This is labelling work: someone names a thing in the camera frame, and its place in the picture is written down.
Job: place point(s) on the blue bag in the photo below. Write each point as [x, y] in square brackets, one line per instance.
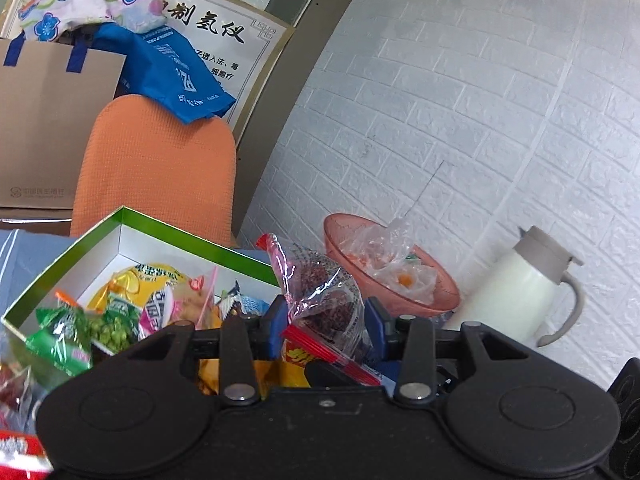
[170, 70]

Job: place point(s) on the silver blue snack packet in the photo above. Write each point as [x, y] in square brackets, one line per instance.
[235, 302]

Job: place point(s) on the clear plastic bag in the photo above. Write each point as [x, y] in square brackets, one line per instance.
[395, 260]

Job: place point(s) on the clear red-edged snack packet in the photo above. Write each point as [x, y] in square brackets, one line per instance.
[325, 310]

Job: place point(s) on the orange chair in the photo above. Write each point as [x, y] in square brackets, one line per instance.
[155, 170]

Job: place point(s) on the clear packet red contents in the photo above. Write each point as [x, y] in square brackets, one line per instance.
[12, 390]

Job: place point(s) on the green pea snack packet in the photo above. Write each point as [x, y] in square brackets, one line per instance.
[60, 340]

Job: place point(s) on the framed wall poster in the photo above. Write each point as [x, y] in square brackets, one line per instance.
[220, 35]

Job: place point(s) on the brown paper bag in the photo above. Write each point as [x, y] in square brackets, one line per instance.
[50, 125]

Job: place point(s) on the green cardboard box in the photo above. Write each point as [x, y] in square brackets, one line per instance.
[165, 245]

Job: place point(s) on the pink-edged biscuit packet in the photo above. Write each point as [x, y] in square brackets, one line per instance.
[160, 312]

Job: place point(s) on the orange snack packet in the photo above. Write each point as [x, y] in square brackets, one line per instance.
[270, 372]

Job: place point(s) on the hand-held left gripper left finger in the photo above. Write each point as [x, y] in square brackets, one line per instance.
[275, 322]

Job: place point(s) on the white thermos jug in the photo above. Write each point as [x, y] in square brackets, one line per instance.
[505, 300]

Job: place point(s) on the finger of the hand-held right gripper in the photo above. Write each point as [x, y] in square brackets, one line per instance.
[325, 375]

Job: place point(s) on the pink plastic bowl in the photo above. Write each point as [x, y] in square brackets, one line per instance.
[350, 275]

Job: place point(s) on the red biscuit snack packet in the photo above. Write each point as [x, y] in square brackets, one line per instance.
[17, 452]

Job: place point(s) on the yellow printed snack packet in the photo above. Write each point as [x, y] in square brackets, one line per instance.
[145, 280]

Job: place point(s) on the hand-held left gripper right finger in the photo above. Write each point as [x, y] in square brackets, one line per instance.
[376, 327]

